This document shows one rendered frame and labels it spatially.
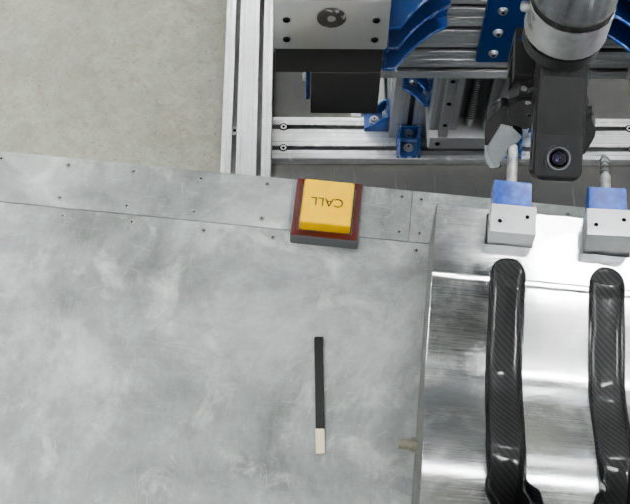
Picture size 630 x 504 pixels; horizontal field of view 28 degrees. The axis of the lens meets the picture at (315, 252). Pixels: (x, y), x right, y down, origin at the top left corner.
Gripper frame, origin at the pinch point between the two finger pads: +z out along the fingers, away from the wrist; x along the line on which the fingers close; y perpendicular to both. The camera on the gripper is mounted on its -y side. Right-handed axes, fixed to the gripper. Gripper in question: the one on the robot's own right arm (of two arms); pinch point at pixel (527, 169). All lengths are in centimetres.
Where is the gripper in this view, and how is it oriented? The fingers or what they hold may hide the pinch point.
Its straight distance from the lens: 131.9
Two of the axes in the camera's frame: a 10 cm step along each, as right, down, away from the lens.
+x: -9.9, -1.0, 0.4
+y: 1.0, -8.7, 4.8
